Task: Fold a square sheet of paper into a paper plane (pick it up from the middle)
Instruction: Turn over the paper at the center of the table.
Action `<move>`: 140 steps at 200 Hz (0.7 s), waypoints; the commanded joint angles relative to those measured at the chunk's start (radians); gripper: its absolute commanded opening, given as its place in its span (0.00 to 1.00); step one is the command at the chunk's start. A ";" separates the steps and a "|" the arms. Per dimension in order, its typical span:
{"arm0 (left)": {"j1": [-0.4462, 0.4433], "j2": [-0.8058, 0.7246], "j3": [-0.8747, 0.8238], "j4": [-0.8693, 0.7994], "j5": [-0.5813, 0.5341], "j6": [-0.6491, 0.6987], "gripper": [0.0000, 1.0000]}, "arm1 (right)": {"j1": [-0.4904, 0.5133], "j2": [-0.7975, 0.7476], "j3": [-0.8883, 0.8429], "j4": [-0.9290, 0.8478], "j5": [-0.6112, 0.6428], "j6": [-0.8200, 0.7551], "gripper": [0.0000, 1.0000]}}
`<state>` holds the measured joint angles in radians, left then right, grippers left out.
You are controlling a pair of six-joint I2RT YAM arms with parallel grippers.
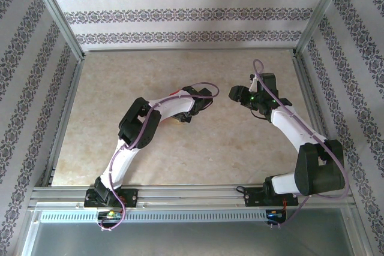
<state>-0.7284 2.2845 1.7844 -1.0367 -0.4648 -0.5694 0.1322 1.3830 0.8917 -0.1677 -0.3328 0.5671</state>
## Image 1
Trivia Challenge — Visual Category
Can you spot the slotted grey cable duct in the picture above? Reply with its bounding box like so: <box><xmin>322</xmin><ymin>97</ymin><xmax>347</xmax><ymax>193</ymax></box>
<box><xmin>38</xmin><ymin>210</ymin><xmax>268</xmax><ymax>224</ymax></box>

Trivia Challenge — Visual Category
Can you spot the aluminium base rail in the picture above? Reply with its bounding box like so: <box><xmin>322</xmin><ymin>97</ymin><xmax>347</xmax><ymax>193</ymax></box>
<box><xmin>28</xmin><ymin>184</ymin><xmax>355</xmax><ymax>210</ymax></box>

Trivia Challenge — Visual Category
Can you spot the aluminium back rail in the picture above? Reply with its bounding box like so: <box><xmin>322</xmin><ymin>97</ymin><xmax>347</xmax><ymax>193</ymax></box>
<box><xmin>82</xmin><ymin>46</ymin><xmax>296</xmax><ymax>55</ymax></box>

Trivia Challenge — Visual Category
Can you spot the aluminium left corner post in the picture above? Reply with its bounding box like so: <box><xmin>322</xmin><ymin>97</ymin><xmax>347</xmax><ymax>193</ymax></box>
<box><xmin>25</xmin><ymin>0</ymin><xmax>85</xmax><ymax>62</ymax></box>

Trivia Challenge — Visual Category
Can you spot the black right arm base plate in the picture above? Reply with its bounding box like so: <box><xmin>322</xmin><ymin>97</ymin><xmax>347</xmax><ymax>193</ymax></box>
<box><xmin>243</xmin><ymin>186</ymin><xmax>299</xmax><ymax>208</ymax></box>

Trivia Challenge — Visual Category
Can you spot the aluminium right corner post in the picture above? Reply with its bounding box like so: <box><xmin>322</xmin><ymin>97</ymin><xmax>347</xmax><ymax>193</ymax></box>
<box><xmin>293</xmin><ymin>0</ymin><xmax>351</xmax><ymax>58</ymax></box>

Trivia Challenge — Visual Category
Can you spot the aluminium corner post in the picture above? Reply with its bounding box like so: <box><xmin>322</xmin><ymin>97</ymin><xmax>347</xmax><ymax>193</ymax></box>
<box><xmin>293</xmin><ymin>0</ymin><xmax>351</xmax><ymax>58</ymax></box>
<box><xmin>25</xmin><ymin>0</ymin><xmax>85</xmax><ymax>62</ymax></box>

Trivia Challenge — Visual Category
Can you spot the aluminium left side rail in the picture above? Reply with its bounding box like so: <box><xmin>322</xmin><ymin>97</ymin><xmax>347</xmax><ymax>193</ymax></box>
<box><xmin>40</xmin><ymin>56</ymin><xmax>85</xmax><ymax>187</ymax></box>

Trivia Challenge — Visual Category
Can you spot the aluminium right side rail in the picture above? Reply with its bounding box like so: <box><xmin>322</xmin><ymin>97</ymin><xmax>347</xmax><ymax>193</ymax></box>
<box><xmin>291</xmin><ymin>53</ymin><xmax>350</xmax><ymax>185</ymax></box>

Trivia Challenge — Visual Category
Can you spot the grey metal sheet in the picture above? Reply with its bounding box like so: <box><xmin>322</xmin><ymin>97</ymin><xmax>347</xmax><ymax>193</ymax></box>
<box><xmin>19</xmin><ymin>207</ymin><xmax>371</xmax><ymax>256</ymax></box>

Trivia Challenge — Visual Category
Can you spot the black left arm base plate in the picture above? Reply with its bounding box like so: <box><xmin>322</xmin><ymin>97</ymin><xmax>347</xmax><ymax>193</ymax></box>
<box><xmin>83</xmin><ymin>188</ymin><xmax>139</xmax><ymax>209</ymax></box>

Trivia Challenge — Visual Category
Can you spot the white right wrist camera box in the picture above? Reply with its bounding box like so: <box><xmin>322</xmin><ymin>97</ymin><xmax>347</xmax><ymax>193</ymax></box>
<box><xmin>248</xmin><ymin>74</ymin><xmax>259</xmax><ymax>92</ymax></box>

